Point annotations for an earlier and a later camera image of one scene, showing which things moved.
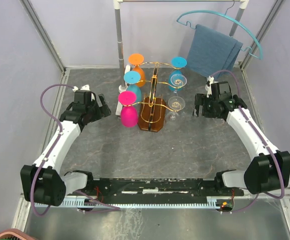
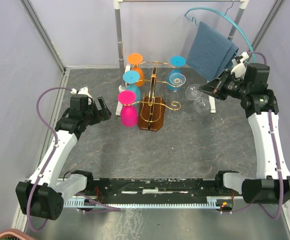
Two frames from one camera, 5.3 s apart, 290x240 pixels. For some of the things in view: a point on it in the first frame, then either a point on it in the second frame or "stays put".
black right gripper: [200, 100] → [217, 93]
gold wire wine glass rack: [151, 110] stays put
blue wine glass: [132, 78] stays put
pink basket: [12, 234] stays put
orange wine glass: [136, 59] stays put
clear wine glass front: [175, 104] → [201, 105]
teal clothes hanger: [183, 21] → [232, 20]
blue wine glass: [176, 77] stays put
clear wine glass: [178, 80] stays put
